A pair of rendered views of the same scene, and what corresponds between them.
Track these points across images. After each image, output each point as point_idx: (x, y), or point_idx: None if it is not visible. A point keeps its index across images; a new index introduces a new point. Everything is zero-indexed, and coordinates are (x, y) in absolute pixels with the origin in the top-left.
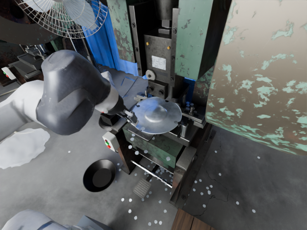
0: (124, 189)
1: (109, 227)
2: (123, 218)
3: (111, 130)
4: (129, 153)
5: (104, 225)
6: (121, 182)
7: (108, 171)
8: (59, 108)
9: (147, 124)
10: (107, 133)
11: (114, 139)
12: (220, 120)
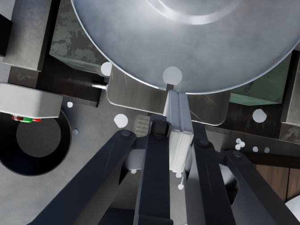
0: (103, 139)
1: (111, 212)
2: (127, 186)
3: (10, 74)
4: (85, 78)
5: (106, 221)
6: (89, 128)
7: (46, 118)
8: None
9: (184, 45)
10: (4, 93)
11: (44, 99)
12: None
